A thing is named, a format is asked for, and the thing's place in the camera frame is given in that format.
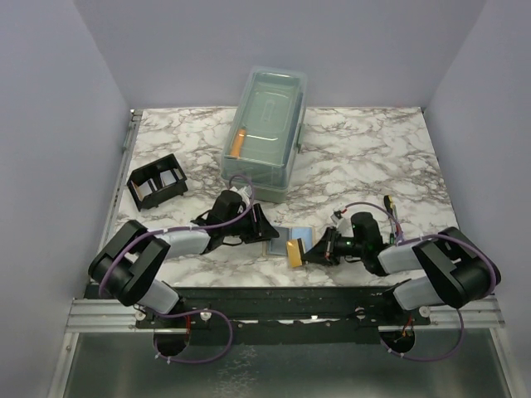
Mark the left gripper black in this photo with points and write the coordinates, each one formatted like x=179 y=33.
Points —
x=260 y=230

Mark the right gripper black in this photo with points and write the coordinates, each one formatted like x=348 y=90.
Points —
x=323 y=251

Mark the gold credit card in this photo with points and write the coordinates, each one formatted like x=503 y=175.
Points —
x=295 y=253

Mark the black card box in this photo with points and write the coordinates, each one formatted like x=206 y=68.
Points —
x=167 y=193

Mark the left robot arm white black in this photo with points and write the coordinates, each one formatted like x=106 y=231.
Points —
x=126 y=268

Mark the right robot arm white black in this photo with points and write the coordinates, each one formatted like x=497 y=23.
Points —
x=456 y=271

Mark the white card in box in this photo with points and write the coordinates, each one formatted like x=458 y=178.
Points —
x=147 y=182

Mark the orange tool inside toolbox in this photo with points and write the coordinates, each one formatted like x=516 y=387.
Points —
x=237 y=143

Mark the translucent green plastic toolbox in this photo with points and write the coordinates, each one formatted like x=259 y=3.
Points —
x=272 y=109

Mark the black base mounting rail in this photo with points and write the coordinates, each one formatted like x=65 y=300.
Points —
x=298 y=315

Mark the aluminium extrusion rail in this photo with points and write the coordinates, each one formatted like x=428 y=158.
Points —
x=102 y=316

